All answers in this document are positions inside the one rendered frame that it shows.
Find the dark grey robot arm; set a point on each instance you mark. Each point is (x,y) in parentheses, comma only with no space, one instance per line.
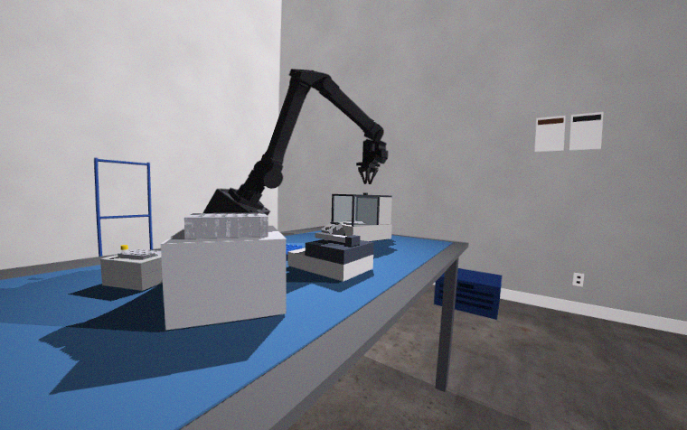
(267,171)

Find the blue bench mat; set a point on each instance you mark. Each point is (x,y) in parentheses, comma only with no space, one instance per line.
(79,355)

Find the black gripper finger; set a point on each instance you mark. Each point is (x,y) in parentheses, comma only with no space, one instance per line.
(367,170)
(373,171)

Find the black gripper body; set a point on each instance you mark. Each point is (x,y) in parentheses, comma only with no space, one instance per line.
(366,164)

